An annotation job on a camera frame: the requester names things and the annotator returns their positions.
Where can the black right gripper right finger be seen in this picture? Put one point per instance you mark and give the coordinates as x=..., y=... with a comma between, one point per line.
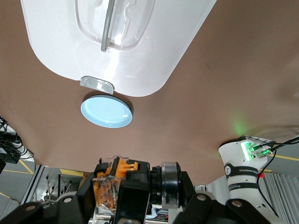
x=205, y=210

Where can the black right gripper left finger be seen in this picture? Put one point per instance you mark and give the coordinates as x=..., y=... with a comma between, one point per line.
x=58, y=210

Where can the orange and black switch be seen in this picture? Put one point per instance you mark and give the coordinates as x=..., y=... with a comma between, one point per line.
x=121, y=170

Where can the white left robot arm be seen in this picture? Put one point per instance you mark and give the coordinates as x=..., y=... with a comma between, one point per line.
x=236, y=163

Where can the black electronics box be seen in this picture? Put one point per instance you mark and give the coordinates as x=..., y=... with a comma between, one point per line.
x=7, y=156

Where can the white lidded storage box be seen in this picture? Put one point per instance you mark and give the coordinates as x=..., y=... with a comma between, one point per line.
x=163, y=46

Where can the light blue round plate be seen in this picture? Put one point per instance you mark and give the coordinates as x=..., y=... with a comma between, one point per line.
x=105, y=112

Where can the aluminium frame profile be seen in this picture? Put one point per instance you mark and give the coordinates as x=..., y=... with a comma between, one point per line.
x=37, y=177

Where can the dark arm base plate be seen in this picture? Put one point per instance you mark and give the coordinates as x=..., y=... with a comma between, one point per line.
x=261, y=139

